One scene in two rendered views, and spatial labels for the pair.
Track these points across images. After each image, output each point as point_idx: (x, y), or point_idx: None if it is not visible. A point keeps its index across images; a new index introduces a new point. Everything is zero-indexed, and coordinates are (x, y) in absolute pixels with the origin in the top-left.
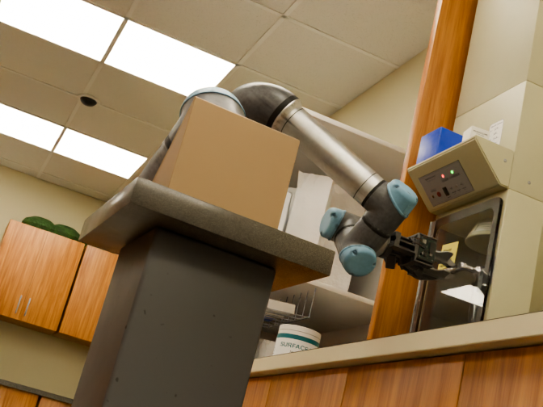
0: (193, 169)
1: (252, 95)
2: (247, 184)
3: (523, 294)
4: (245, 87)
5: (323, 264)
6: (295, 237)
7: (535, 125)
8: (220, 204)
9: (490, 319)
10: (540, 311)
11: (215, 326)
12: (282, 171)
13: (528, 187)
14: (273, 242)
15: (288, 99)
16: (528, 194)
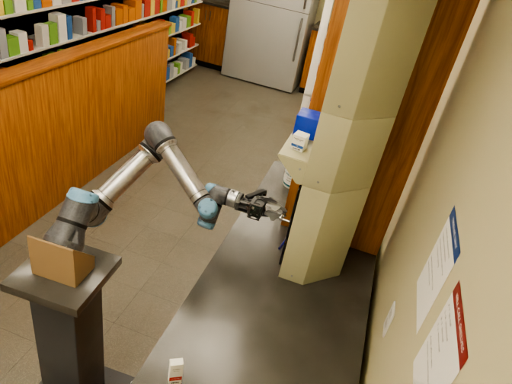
0: (36, 262)
1: (146, 138)
2: (58, 267)
3: (309, 242)
4: (145, 130)
5: (73, 314)
6: (59, 305)
7: (326, 144)
8: (50, 273)
9: (164, 331)
10: (147, 358)
11: (57, 315)
12: (69, 262)
13: (317, 185)
14: (52, 305)
15: (158, 145)
16: (317, 189)
